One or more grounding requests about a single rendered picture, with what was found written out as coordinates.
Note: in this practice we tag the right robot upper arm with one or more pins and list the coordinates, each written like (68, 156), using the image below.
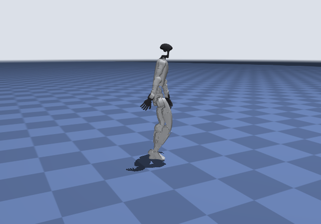
(160, 68)

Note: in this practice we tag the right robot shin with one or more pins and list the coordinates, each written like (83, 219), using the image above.
(162, 138)

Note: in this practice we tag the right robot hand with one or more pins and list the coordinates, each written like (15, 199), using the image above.
(147, 102)

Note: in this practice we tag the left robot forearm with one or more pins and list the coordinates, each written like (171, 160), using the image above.
(165, 89)

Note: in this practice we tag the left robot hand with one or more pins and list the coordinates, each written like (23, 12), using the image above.
(169, 101)

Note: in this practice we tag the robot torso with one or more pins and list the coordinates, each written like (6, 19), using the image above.
(163, 78)

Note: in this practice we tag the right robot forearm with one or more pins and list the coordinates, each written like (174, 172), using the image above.
(155, 87)

